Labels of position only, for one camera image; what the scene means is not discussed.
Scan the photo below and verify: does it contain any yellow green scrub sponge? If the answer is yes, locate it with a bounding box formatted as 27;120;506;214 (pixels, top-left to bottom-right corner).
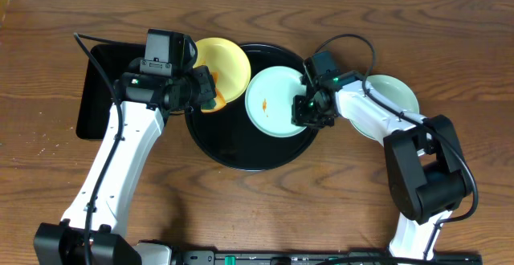
201;71;226;113

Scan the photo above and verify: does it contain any light green stained plate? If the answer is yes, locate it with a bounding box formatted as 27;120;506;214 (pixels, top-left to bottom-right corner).
245;66;306;138

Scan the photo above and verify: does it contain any yellow plate with sauce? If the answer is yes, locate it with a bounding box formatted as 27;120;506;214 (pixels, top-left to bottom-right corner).
194;38;251;104

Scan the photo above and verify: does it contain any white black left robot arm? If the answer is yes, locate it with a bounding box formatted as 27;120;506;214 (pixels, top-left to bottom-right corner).
34;29;216;264

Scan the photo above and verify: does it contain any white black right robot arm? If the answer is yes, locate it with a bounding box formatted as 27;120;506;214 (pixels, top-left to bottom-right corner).
292;51;477;261

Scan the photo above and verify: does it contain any round black tray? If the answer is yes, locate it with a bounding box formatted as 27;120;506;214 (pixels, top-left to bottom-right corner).
184;43;322;173

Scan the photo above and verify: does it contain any light green clean plate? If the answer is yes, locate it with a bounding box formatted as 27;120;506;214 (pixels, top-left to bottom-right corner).
337;75;423;144

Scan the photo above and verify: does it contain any black rectangular tray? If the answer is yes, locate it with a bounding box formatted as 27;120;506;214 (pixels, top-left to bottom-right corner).
75;43;145;141

